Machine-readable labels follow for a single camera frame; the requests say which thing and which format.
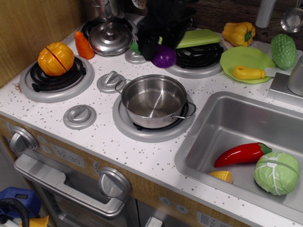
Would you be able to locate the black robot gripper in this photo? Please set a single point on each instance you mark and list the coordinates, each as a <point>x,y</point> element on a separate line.
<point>168,19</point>

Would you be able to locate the purple toy eggplant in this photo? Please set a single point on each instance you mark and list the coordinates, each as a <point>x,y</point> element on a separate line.
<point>164,57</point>

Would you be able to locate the steel pot lid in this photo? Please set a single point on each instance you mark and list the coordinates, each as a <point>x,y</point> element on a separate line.
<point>110,39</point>

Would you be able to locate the stainless steel pot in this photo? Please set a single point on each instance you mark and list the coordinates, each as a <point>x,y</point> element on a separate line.
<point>155,101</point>

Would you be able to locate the tall steel pot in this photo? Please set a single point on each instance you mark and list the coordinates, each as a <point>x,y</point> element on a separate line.
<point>104,10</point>

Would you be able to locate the green plastic cutting board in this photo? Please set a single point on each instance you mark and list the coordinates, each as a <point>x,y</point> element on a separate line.
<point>198,37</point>

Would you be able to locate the silver stovetop knob back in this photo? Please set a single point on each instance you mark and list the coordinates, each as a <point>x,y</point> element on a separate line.
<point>134,58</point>

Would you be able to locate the silver stovetop knob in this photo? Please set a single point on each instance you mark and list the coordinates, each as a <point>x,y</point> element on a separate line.
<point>79,117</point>
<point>134,58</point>
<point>111,83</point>

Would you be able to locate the back right stove burner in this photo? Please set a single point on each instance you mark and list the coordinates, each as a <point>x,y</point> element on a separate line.
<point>198,62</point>

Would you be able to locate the hanging slotted metal spoon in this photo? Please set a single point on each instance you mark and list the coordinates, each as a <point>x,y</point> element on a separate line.
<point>140,4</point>

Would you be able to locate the silver stovetop knob upper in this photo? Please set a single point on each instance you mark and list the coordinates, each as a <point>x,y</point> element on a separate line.
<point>111,83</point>

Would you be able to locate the yellow toy bell pepper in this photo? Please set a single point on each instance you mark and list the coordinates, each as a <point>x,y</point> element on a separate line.
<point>239,34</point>

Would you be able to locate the orange toy carrot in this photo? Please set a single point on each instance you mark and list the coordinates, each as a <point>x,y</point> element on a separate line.
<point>83,47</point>

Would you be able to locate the front right stove burner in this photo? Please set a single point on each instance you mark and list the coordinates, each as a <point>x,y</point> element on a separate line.
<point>131,130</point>

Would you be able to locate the light green plastic plate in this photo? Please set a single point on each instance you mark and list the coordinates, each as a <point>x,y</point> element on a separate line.
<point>248,57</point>

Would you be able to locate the silver sink basin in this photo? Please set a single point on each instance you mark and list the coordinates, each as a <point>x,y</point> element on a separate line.
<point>228,120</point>

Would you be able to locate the orange toy pumpkin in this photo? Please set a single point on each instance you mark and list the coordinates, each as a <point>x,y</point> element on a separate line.
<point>56,59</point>

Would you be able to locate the silver faucet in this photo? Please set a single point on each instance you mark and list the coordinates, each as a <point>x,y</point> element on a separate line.
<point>264,13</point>

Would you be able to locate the silver stovetop knob lower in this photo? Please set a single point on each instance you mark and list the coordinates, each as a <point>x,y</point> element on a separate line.
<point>79,117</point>

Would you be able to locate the green toy bitter gourd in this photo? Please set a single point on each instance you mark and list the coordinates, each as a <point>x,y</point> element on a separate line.
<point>283,51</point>

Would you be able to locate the front left stove burner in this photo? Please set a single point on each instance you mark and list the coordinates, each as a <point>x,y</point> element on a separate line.
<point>40,87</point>

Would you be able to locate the hanging metal ladle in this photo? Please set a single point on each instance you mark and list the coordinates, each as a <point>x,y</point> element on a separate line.
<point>292,19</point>

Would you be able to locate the red toy chili pepper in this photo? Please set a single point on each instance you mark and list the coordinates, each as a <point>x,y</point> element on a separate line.
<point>250,152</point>

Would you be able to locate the silver oven knob right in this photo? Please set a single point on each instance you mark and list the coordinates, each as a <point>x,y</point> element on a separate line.
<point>113,184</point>

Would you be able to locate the silver oven knob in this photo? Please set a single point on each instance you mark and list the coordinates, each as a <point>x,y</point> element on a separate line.
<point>22,140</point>
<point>113,184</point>

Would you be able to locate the yellow toy corn piece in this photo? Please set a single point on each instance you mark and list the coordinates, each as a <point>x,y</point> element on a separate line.
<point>223,175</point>

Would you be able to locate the silver oven knob left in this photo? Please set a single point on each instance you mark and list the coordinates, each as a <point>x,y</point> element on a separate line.
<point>22,140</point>

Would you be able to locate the green toy cabbage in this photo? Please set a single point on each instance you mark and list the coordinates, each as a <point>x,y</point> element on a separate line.
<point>277,173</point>

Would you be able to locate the blue plastic device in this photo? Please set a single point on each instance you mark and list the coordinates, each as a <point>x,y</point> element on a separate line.
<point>27,197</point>

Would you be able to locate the yellow cloth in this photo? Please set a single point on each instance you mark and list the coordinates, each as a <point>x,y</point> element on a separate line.
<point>38,222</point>

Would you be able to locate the yellow handled toy knife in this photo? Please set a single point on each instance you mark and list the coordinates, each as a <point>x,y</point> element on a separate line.
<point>247,73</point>

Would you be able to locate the silver faucet handle base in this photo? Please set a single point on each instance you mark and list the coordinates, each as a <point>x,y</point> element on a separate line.
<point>288,88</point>

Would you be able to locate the silver oven door handle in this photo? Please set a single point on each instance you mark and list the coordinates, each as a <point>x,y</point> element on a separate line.
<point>54,181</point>

